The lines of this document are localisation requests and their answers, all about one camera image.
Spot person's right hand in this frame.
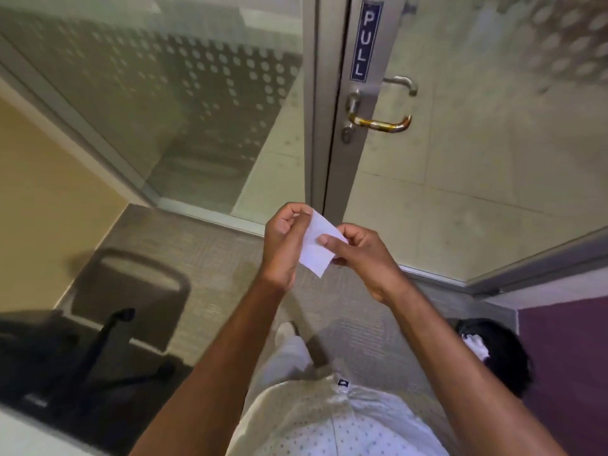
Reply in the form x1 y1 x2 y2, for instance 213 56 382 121
316 223 407 307

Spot person's left hand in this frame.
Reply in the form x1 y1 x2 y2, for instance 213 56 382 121
263 202 315 293

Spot white paper slip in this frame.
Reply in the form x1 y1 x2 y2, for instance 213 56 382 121
298 209 350 280

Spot person's right forearm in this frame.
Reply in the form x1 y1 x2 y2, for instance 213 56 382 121
377 280 571 456

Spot person's left forearm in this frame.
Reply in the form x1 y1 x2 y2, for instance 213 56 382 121
129 273 291 456

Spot white shoe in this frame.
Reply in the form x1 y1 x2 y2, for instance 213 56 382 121
275 320 301 345

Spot light trousers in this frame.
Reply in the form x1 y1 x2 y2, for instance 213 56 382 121
256 333 353 399

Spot frosted dotted glass partition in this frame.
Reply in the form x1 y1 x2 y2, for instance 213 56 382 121
0 0 318 235

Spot white dotted shirt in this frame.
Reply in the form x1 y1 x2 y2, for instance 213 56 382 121
227 375 459 456

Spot blue door sign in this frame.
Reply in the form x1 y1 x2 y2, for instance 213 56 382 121
350 0 385 83

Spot black office chair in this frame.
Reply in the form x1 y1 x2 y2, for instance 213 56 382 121
0 248 192 430

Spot metal door handle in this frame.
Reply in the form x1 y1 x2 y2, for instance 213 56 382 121
344 76 419 134

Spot glass door with metal frame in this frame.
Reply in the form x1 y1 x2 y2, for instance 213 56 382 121
325 0 608 296

